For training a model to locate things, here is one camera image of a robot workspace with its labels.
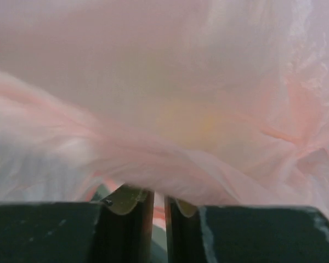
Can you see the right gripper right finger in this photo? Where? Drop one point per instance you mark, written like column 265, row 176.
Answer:
column 245, row 234

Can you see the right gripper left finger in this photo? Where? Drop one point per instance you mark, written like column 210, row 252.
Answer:
column 115, row 229

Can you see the yellow mango from bag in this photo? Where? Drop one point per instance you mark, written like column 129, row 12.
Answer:
column 190, row 124

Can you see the pink plastic bag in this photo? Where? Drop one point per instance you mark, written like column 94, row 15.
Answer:
column 81, row 82

